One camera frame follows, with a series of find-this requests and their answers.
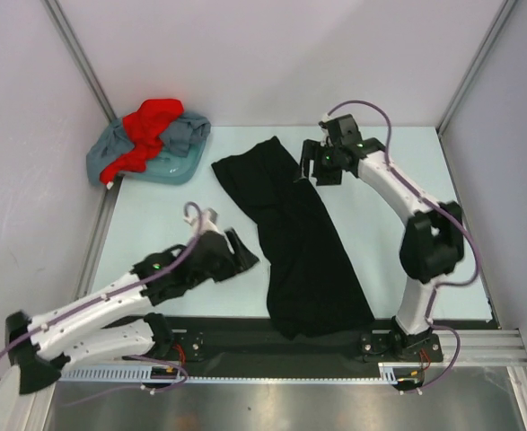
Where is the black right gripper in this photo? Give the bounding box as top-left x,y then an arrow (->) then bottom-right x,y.
295,139 -> 344,186

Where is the black t shirt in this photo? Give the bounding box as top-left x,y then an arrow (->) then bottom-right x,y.
212,136 -> 374,339

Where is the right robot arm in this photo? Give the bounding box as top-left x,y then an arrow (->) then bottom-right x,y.
294,114 -> 464,360

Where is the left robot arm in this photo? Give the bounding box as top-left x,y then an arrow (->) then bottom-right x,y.
5,208 -> 259,395

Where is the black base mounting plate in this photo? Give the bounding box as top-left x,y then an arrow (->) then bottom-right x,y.
123,312 -> 503,379

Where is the grey t shirt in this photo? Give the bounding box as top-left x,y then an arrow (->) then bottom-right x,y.
85,111 -> 213,184

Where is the red t shirt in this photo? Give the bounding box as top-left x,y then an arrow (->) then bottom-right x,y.
99,99 -> 184,186

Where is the grey slotted cable duct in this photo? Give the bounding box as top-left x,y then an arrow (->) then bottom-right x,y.
60,364 -> 398,385

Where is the right aluminium corner post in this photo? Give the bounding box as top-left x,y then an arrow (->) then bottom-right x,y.
435,0 -> 520,139

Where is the aluminium corner post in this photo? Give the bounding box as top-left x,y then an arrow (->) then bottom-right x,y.
435,0 -> 520,139
40,0 -> 117,122

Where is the aluminium frame rail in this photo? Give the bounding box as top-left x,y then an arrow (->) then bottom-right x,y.
379,328 -> 527,365

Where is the left aluminium corner post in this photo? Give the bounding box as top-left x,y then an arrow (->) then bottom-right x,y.
40,0 -> 117,122

